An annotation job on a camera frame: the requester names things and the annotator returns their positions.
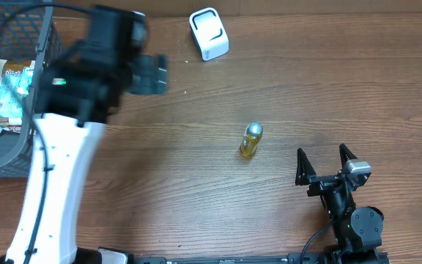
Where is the teal wet wipes pack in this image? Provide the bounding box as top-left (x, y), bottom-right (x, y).
top-left (0, 67), bottom-right (34, 125)

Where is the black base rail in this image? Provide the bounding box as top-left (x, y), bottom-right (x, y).
top-left (97, 247), bottom-right (390, 264)

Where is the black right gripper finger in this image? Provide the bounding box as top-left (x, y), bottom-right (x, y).
top-left (295, 148), bottom-right (317, 186)
top-left (339, 143), bottom-right (358, 169)

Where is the white barcode scanner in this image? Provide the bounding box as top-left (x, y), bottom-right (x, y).
top-left (189, 7), bottom-right (229, 62)

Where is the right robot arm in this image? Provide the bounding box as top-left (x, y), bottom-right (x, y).
top-left (290, 144), bottom-right (390, 264)

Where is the grey plastic basket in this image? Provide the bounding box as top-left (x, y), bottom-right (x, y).
top-left (0, 0), bottom-right (64, 177)

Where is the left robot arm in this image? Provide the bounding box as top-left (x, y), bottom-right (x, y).
top-left (0, 5), bottom-right (168, 263)

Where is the yellow liquid bottle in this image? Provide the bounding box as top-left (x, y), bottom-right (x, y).
top-left (239, 122), bottom-right (263, 158)

